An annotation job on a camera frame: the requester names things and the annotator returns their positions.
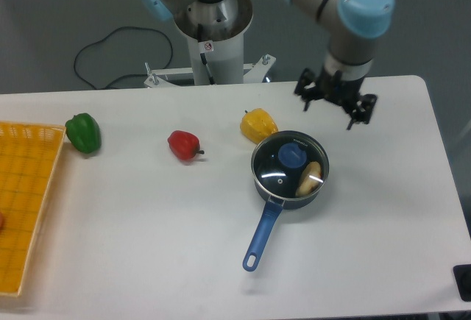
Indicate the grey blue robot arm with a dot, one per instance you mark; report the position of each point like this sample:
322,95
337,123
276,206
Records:
354,27

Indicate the black corner object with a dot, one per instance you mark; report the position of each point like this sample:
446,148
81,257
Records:
462,277

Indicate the green bell pepper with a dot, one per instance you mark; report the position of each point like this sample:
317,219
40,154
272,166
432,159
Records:
84,133

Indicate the dark blue saucepan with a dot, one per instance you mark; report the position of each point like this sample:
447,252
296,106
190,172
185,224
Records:
273,207

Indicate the glass pot lid blue knob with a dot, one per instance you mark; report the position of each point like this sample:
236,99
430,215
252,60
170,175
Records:
278,161

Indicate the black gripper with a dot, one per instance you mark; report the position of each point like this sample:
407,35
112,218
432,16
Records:
341,92

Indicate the red bell pepper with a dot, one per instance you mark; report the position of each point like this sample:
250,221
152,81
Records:
184,145

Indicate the beige potato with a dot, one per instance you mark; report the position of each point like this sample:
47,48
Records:
310,180

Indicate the yellow bell pepper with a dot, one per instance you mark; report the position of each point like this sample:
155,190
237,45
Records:
257,124

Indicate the yellow wicker basket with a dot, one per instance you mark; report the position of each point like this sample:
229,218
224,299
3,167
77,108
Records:
29,155

